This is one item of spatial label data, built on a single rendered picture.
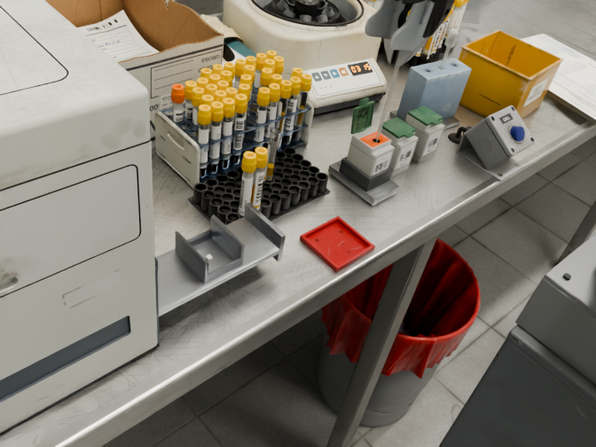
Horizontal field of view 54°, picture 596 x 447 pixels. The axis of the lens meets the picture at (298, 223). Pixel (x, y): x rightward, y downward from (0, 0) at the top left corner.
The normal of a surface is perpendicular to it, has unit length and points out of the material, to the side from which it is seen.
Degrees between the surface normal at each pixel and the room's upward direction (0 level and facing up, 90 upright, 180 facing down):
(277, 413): 0
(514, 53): 90
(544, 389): 90
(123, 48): 2
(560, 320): 90
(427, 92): 90
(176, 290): 0
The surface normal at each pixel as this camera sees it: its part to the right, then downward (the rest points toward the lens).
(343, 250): 0.15, -0.73
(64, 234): 0.66, 0.57
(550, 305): -0.74, 0.37
